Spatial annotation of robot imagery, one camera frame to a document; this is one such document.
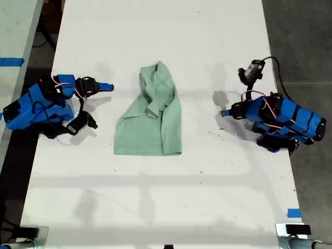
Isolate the metal table clamp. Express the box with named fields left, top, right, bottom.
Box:
left=0, top=226, right=50, bottom=249
left=275, top=223, right=332, bottom=249

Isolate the pale side table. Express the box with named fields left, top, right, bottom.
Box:
left=0, top=0, right=45, bottom=167

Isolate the small black box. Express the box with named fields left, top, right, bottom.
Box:
left=285, top=224, right=311, bottom=236
left=18, top=227, right=39, bottom=238

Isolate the black camera cable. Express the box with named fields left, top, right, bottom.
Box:
left=263, top=56, right=290, bottom=98

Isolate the pale green T-shirt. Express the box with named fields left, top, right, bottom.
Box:
left=113, top=60, right=183, bottom=156

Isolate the long blue tape strip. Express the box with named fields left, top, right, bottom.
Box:
left=0, top=57, right=25, bottom=67

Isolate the black floor cable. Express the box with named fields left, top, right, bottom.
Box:
left=32, top=24, right=57, bottom=52

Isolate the black camera box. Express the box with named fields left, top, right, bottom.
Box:
left=66, top=111, right=99, bottom=136
left=238, top=59, right=266, bottom=85

